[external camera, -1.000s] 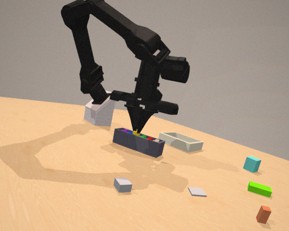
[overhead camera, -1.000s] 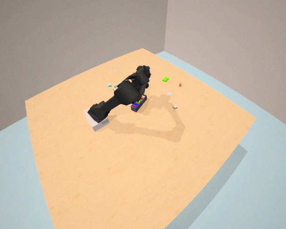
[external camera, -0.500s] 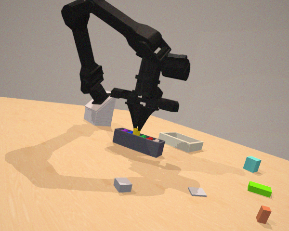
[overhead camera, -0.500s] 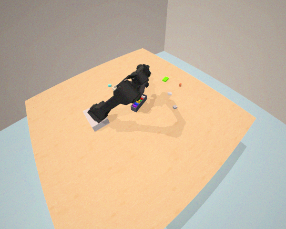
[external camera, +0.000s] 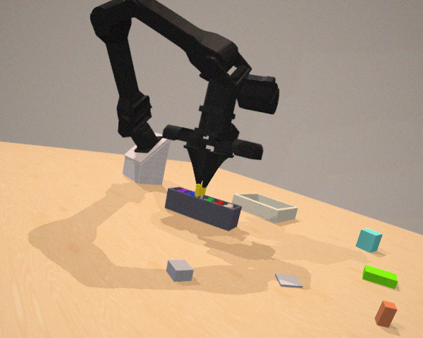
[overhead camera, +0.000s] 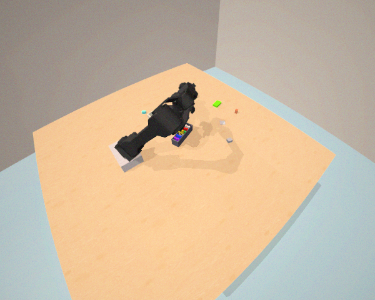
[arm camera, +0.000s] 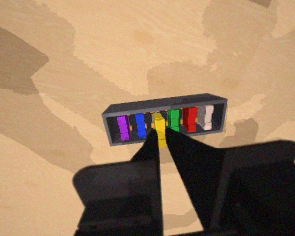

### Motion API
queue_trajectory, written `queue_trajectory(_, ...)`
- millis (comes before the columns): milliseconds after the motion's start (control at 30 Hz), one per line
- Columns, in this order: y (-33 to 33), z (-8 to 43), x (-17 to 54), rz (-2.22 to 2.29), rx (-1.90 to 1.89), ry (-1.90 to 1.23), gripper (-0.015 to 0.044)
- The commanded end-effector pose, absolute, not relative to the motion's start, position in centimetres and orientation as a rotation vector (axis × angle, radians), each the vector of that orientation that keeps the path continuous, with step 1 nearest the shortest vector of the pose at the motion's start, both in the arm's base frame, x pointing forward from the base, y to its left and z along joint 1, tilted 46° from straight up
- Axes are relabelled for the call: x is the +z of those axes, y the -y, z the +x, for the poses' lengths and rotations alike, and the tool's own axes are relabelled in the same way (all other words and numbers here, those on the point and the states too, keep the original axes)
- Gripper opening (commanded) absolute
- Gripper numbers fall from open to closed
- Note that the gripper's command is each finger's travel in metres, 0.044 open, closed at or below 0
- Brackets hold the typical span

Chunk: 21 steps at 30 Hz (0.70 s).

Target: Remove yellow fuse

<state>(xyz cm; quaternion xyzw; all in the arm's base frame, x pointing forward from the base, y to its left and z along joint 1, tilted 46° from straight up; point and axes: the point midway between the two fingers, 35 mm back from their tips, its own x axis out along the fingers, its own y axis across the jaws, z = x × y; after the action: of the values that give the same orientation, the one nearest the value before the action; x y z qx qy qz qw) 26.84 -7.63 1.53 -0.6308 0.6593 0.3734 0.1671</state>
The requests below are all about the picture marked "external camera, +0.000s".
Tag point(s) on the beige shallow tray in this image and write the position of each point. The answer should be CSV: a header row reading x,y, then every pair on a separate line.
x,y
265,207

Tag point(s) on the yellow fuse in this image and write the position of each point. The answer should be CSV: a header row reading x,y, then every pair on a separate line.
x,y
200,191

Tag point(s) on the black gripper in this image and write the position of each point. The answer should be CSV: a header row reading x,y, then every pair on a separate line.
x,y
215,121

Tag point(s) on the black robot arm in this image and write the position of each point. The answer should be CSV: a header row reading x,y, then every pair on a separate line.
x,y
212,54

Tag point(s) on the teal cube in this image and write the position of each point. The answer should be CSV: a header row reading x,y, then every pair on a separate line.
x,y
369,240

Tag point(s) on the orange-brown rectangular block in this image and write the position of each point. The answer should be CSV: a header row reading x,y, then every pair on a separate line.
x,y
385,314

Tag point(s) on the lime green rectangular block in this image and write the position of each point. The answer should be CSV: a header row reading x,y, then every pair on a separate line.
x,y
380,276

